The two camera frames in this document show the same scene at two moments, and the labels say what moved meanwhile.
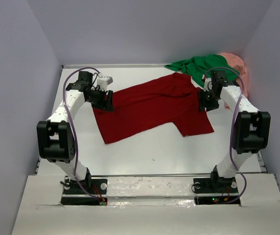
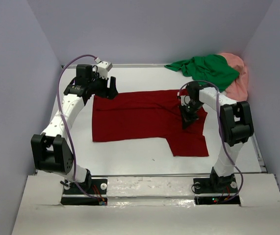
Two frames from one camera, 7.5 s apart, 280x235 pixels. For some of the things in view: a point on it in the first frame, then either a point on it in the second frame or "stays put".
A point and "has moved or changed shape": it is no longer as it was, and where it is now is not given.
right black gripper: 203,104 to 187,119
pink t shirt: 236,62 stays put
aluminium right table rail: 263,167 stays put
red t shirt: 171,98 has moved or changed shape
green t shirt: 198,67 stays put
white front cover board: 151,205 stays put
